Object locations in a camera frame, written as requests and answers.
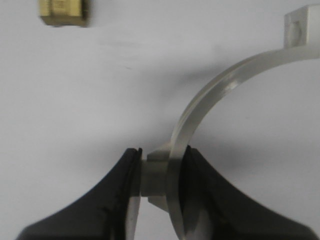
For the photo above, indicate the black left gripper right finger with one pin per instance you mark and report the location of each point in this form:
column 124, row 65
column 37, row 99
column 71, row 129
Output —
column 213, row 209

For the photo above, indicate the white half pipe clamp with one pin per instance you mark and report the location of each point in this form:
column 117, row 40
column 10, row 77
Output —
column 160, row 171

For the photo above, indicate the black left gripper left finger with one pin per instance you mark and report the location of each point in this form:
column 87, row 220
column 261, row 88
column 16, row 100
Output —
column 109, row 211

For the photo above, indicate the brass valve red handwheel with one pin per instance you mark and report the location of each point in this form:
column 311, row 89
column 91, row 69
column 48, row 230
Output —
column 64, row 12

